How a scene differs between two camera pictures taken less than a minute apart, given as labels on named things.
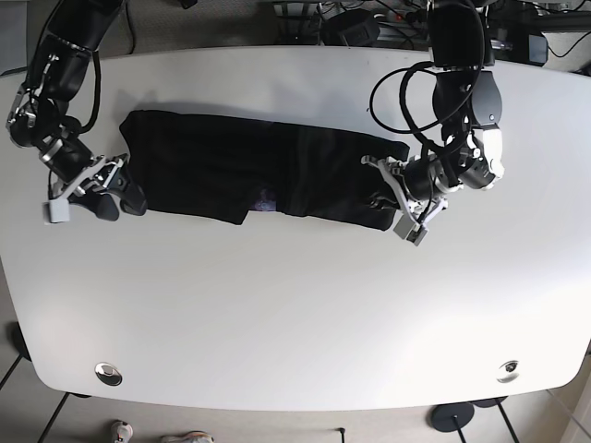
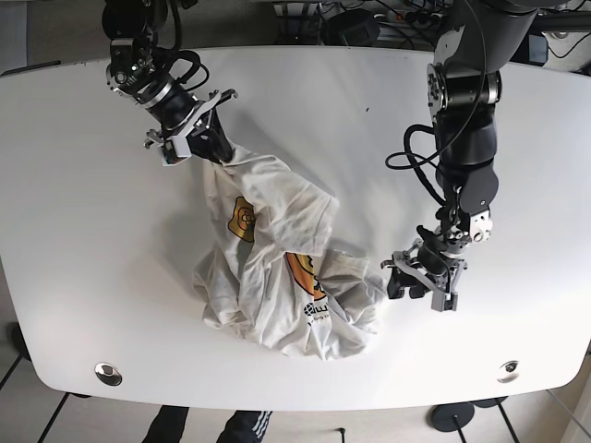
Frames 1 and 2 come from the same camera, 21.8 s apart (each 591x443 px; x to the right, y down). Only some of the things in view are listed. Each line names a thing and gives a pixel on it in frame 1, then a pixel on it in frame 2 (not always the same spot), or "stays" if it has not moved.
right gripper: x=421 y=214 → x=399 y=280
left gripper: x=131 y=196 → x=211 y=143
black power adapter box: x=350 y=28 stays
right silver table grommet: x=509 y=372 stays
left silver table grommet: x=108 y=374 stays
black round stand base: x=452 y=417 stays
